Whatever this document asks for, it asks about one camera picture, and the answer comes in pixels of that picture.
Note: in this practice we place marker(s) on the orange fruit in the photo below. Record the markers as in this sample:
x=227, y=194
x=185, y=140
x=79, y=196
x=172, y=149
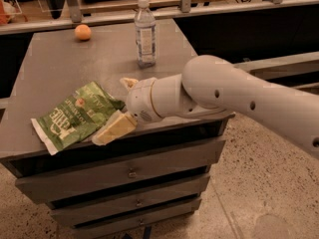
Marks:
x=83, y=32

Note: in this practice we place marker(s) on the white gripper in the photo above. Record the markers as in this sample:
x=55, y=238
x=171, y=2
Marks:
x=140, y=101

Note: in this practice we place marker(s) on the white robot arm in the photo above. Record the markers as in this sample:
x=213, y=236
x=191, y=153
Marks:
x=209, y=88

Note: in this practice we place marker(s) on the grey top drawer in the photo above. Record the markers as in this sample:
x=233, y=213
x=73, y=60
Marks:
x=83, y=179

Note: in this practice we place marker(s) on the metal shelf rail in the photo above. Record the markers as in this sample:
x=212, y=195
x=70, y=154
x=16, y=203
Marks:
x=35, y=17

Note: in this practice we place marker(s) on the grey drawer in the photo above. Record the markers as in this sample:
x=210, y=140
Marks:
x=137, y=219
x=133, y=197
x=83, y=179

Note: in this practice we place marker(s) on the clear plastic water bottle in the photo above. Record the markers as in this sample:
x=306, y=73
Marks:
x=145, y=24

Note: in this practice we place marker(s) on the green jalapeno chip bag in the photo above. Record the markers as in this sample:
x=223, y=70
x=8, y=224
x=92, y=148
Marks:
x=76, y=117

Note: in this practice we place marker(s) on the grey bottom drawer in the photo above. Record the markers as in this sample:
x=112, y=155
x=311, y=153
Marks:
x=137, y=219

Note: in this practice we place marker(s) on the grey middle drawer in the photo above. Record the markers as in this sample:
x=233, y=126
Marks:
x=133, y=197

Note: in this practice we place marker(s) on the grey drawer cabinet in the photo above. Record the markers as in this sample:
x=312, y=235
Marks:
x=56, y=65

